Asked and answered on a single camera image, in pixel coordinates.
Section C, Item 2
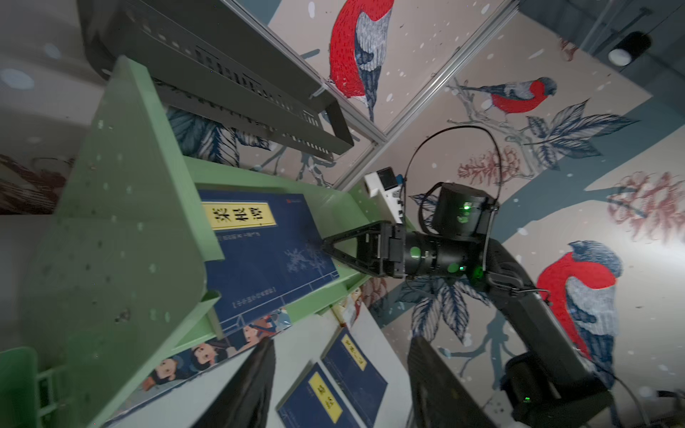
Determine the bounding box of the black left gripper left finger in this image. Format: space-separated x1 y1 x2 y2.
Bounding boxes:
192 338 276 428

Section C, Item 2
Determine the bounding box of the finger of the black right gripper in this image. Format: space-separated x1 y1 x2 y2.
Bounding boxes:
322 221 383 276

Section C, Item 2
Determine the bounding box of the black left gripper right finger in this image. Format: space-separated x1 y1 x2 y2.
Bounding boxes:
408 336 495 427

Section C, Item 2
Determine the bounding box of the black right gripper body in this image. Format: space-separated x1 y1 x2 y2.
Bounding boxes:
370 221 406 278

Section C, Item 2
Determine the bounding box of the colourful cartoon cover book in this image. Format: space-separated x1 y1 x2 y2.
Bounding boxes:
105 309 291 427

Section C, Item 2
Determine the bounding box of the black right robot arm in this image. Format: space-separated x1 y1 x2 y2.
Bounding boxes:
323 182 613 427

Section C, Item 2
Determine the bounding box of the snack bag red white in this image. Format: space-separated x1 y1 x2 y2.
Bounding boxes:
331 289 363 329

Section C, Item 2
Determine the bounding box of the green wooden shelf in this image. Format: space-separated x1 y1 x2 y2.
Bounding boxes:
1 57 367 427

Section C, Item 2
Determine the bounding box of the black hanging basket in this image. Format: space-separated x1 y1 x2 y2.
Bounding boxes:
76 1 354 161

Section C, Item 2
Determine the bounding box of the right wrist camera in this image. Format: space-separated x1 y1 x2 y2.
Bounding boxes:
364 167 404 224

